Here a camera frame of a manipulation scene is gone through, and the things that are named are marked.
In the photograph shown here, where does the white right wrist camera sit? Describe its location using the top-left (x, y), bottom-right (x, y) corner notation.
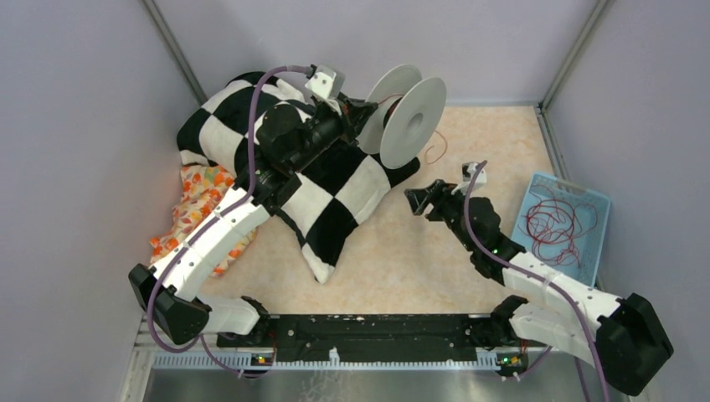
top-left (452, 162), bottom-right (487, 194)

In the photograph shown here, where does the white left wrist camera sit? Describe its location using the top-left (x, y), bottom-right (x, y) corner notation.
top-left (305, 64), bottom-right (346, 116)

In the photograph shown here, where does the red thin wire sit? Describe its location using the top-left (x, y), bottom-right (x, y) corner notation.
top-left (377, 94), bottom-right (601, 269)

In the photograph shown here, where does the black white checkered pillow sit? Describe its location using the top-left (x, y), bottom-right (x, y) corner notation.
top-left (177, 71), bottom-right (421, 283)

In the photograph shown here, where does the light blue plastic basket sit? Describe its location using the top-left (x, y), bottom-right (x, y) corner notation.
top-left (512, 173), bottom-right (611, 287)

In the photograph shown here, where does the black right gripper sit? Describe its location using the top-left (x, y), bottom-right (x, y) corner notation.
top-left (405, 178), bottom-right (477, 252)

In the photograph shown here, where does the orange floral cloth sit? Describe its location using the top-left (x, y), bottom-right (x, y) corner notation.
top-left (150, 165), bottom-right (234, 263)

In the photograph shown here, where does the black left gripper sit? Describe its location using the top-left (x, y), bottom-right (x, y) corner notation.
top-left (288, 91), bottom-right (378, 173)

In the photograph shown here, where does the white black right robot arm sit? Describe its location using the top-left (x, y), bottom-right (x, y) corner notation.
top-left (404, 179), bottom-right (674, 396)

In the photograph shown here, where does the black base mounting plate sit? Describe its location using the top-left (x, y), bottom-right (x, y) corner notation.
top-left (216, 314), bottom-right (525, 363)

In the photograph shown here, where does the grey plastic cable spool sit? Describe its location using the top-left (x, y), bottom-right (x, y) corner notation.
top-left (357, 64), bottom-right (447, 169)

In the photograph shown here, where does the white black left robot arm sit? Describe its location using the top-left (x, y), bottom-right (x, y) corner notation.
top-left (129, 93), bottom-right (300, 353)

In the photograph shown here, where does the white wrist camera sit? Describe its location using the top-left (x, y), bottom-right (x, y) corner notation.
top-left (305, 64), bottom-right (346, 116)
top-left (452, 162), bottom-right (487, 194)

